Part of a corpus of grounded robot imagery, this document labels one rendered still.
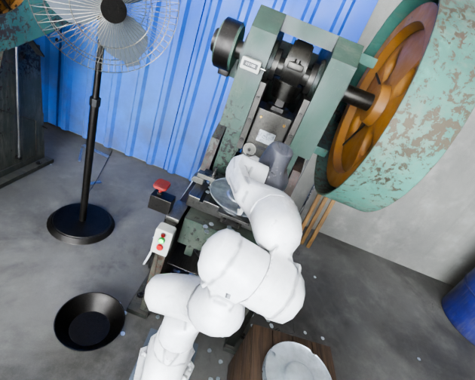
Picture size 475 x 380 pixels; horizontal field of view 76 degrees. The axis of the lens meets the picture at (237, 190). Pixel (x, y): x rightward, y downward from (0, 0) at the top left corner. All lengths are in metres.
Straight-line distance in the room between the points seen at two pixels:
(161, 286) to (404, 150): 0.77
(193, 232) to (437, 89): 1.02
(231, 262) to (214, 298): 0.10
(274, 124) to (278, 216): 0.73
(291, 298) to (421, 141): 0.61
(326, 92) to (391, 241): 2.16
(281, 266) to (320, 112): 0.75
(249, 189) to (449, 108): 0.59
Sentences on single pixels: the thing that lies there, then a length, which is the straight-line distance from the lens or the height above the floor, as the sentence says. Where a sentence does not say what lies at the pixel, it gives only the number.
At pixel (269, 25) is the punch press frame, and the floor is 1.45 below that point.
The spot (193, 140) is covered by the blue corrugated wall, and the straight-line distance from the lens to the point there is 2.70.
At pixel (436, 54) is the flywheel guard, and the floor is 1.54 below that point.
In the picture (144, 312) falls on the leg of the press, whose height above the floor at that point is 0.03.
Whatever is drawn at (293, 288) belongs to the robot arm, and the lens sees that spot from 0.59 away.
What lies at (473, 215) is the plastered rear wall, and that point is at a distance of 3.20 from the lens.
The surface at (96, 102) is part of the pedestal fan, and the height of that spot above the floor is 0.83.
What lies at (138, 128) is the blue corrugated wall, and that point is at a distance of 2.87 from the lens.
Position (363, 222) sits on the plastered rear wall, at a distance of 2.98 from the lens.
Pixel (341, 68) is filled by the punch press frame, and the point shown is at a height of 1.41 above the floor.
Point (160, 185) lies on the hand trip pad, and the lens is 1.30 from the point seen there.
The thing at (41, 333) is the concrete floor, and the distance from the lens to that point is 1.74.
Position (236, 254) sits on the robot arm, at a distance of 0.55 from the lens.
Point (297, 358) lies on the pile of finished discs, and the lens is 1.46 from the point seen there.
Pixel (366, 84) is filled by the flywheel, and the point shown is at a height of 1.37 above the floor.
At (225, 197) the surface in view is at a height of 0.78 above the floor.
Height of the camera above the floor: 1.47
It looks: 29 degrees down
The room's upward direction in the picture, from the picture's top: 22 degrees clockwise
